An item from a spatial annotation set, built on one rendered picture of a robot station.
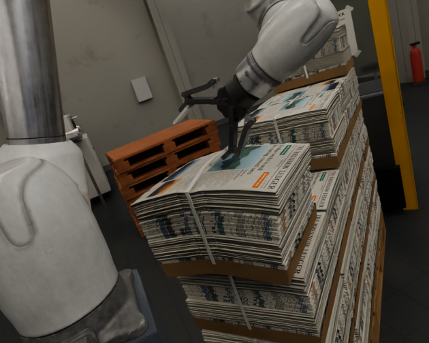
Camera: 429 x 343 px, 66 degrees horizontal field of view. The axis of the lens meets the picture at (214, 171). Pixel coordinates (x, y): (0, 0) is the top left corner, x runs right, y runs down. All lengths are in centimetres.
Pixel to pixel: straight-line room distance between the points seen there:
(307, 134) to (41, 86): 88
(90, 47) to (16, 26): 658
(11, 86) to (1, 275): 33
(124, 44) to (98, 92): 110
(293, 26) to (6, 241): 54
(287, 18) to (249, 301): 66
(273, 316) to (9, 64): 78
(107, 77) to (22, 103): 655
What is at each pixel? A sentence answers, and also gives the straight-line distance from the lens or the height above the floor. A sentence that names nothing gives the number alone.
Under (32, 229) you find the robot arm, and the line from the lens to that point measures 47.
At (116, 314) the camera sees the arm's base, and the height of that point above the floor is 103.
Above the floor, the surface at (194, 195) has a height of 106.
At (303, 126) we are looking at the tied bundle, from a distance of 123.
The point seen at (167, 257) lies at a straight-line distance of 89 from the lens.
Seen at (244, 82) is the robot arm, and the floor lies 126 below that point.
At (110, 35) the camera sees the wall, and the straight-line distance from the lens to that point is 732.
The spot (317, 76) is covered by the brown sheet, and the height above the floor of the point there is 109.
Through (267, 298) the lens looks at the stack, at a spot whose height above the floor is 75.
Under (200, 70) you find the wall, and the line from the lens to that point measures 760.
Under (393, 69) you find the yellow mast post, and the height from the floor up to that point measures 95.
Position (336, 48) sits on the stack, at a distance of 176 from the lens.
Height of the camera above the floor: 131
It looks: 17 degrees down
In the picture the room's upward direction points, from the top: 19 degrees counter-clockwise
